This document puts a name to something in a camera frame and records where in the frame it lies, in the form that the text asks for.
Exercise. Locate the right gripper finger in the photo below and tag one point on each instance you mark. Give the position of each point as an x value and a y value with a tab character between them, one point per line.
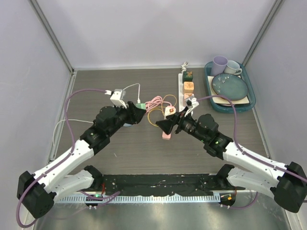
168	123
179	115

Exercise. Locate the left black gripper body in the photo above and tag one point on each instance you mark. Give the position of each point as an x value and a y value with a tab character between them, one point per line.
123	116

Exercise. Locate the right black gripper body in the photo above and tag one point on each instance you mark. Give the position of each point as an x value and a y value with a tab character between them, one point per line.
189	125

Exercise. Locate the green plug adapter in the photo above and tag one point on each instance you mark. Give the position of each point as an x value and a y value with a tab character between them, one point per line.
141	106

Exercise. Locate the white cube socket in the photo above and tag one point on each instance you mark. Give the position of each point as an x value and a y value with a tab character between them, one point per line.
169	110

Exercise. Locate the pink power strip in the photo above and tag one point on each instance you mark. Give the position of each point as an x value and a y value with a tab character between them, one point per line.
166	136

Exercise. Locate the pink cube socket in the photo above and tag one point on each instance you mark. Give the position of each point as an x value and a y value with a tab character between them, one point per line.
187	95

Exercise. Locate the orange cube socket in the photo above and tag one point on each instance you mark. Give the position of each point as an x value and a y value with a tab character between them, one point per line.
188	87

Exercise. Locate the white multicolour power strip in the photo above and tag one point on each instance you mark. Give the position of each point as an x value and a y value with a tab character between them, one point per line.
181	102

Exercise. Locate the dark green cube socket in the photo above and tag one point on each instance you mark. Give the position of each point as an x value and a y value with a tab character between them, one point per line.
187	76

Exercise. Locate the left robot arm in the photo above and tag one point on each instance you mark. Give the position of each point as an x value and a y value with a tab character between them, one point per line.
38	191

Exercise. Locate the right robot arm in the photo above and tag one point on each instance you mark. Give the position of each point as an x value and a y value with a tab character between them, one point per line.
286	184

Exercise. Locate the round light blue socket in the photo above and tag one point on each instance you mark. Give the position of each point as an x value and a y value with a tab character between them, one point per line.
128	125

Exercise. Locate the teal plastic tray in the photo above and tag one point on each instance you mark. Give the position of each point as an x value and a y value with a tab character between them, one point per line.
243	105

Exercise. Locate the dark blue plate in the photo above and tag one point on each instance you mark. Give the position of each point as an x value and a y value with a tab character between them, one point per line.
230	86

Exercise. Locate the purple cup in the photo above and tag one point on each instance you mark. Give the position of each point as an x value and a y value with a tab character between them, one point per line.
219	64

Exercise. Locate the grey blue mug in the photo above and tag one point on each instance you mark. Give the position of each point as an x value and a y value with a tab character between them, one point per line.
233	67

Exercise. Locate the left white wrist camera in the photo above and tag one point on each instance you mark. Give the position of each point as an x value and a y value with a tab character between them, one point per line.
116	97

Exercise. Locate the black mounting base plate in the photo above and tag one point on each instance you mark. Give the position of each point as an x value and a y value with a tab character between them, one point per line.
162	184

